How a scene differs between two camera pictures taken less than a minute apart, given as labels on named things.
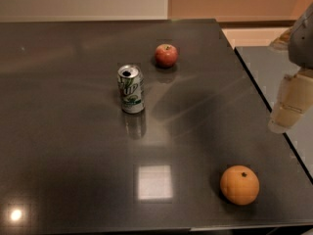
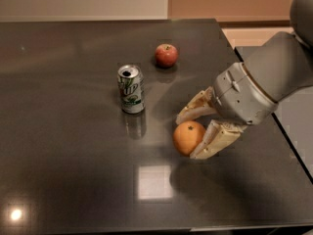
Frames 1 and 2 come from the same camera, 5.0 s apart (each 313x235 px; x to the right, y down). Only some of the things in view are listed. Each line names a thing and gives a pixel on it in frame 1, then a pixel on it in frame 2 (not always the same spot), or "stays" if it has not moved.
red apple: [166, 55] stays
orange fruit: [240, 185] -> [187, 136]
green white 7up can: [131, 88] stays
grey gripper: [301, 43] -> [243, 97]
